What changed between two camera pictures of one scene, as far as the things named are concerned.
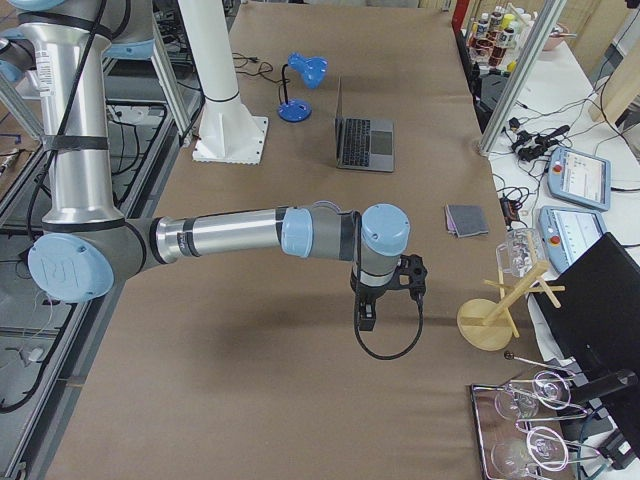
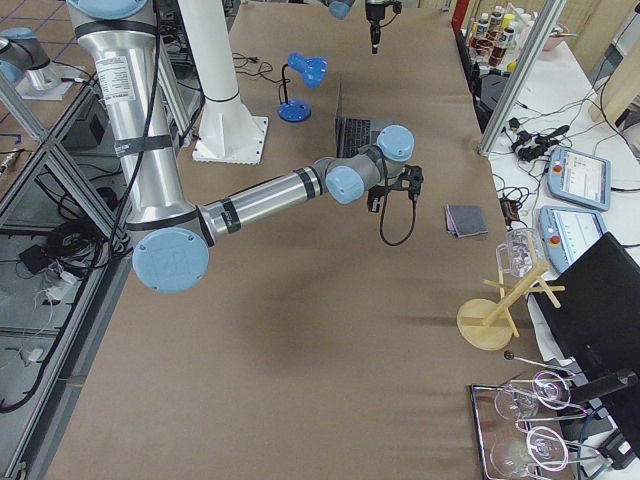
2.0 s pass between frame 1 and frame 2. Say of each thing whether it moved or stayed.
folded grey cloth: stayed
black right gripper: moved
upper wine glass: stayed
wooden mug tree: stayed
